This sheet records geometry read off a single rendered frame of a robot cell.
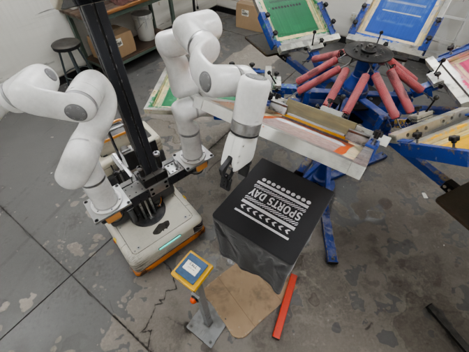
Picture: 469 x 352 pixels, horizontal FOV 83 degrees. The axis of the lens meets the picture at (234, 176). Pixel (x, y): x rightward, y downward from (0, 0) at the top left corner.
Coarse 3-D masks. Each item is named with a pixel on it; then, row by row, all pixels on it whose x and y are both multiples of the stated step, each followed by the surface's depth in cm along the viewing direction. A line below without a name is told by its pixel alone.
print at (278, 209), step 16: (256, 192) 141; (272, 192) 141; (288, 192) 141; (240, 208) 134; (256, 208) 134; (272, 208) 134; (288, 208) 134; (304, 208) 134; (272, 224) 128; (288, 224) 128
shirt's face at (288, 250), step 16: (256, 176) 148; (272, 176) 148; (288, 176) 148; (240, 192) 141; (304, 192) 141; (320, 192) 141; (224, 208) 134; (320, 208) 134; (240, 224) 128; (256, 224) 128; (304, 224) 128; (256, 240) 122; (272, 240) 122; (288, 240) 122; (304, 240) 122; (288, 256) 117
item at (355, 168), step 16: (208, 112) 90; (224, 112) 87; (272, 112) 148; (272, 128) 80; (288, 144) 78; (304, 144) 76; (320, 160) 75; (336, 160) 73; (352, 160) 73; (368, 160) 82; (352, 176) 71
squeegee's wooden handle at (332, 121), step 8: (288, 104) 136; (296, 104) 135; (304, 104) 133; (296, 112) 135; (304, 112) 133; (312, 112) 132; (320, 112) 130; (328, 112) 129; (312, 120) 132; (320, 120) 130; (328, 120) 129; (336, 120) 127; (344, 120) 125; (336, 128) 127; (344, 128) 126; (352, 128) 124
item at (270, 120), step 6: (264, 120) 114; (270, 120) 120; (276, 120) 126; (288, 120) 141; (276, 126) 109; (282, 126) 113; (288, 126) 119; (294, 126) 126; (288, 132) 105; (294, 132) 110
